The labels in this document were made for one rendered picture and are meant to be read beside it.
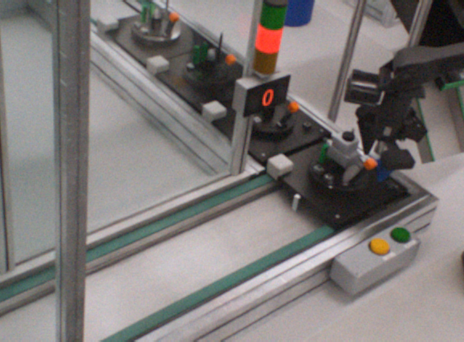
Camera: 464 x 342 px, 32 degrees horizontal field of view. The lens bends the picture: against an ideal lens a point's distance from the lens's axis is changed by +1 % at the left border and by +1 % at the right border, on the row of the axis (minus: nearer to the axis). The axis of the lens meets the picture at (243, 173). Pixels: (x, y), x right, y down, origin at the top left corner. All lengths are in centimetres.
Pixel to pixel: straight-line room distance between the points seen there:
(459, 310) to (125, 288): 73
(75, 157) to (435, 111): 122
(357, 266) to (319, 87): 86
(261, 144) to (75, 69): 108
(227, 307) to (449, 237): 67
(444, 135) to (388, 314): 51
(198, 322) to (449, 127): 87
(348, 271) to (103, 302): 50
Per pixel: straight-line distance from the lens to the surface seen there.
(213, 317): 152
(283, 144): 195
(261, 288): 159
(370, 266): 170
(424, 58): 153
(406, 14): 193
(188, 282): 164
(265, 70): 164
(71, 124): 94
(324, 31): 272
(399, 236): 177
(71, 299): 114
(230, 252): 171
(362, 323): 172
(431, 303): 182
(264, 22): 159
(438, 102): 204
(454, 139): 205
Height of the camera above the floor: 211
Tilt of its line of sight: 38 degrees down
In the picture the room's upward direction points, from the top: 10 degrees clockwise
